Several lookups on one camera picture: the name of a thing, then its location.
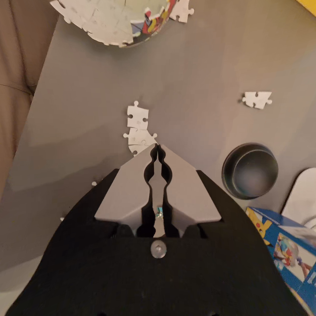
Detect white rounded object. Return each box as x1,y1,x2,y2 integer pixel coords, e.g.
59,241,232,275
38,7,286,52
281,167,316,229

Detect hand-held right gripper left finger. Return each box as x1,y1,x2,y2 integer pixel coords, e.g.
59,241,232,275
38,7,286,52
94,143,159,234

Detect white loose puzzle piece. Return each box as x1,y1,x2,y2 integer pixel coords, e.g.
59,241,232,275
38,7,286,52
241,91,273,110

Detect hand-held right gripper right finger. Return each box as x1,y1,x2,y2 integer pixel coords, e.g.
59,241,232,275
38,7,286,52
158,145,222,238

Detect yellow plastic bin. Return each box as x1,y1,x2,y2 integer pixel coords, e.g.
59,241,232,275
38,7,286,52
295,0,316,17

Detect partly built puzzle ball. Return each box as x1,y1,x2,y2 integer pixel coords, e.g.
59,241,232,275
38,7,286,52
49,0,171,48

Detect black round ball stand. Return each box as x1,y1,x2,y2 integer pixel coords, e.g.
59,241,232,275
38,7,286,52
222,143,279,200

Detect joined white puzzle pieces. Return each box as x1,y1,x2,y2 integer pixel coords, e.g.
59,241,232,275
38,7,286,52
123,127,158,158

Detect blue puzzle box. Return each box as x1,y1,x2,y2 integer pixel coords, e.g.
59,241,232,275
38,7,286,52
246,207,316,316

